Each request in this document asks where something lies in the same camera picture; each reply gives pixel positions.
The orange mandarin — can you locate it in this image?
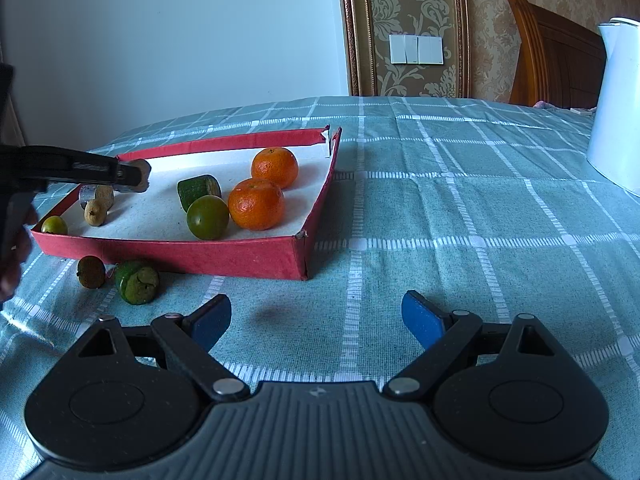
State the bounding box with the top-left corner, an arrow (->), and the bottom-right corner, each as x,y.
228,178 -> 286,231
251,146 -> 299,190

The white electric kettle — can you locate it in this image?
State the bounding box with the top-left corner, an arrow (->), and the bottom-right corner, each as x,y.
586,17 -> 640,192

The red shallow cardboard tray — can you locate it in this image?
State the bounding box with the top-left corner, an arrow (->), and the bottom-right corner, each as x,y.
31,126 -> 343,281

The green checked cloth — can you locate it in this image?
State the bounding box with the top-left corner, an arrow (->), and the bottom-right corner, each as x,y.
0,96 -> 640,480

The small brown fruit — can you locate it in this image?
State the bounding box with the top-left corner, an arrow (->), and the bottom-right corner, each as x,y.
76,255 -> 107,289
84,199 -> 108,227

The person's left hand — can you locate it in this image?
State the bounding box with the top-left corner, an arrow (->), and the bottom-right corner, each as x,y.
0,207 -> 38,303

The green wrinkled fruit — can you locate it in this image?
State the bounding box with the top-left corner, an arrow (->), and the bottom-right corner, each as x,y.
115,260 -> 161,306

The grey cylindrical chunk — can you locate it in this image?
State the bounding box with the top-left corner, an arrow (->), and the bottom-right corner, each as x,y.
79,184 -> 115,209

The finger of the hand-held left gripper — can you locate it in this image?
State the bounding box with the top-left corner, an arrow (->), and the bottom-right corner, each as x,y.
72,158 -> 152,194

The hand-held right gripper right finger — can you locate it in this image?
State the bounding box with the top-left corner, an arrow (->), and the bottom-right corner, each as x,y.
381,290 -> 558,403

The white wall light switch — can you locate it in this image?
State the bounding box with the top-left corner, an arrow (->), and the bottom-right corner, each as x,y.
389,34 -> 444,65

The wooden headboard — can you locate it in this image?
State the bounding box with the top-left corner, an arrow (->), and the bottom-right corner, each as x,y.
506,0 -> 608,110

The green mandarin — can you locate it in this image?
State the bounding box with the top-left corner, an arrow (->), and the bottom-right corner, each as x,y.
186,194 -> 230,240

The green cucumber chunk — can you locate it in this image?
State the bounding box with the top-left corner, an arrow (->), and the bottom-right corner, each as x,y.
177,174 -> 222,213

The gold framed wall panel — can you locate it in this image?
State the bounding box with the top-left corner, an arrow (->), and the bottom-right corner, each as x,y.
336,0 -> 471,98

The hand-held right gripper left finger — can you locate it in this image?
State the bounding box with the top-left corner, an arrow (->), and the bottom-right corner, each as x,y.
75,294 -> 251,403

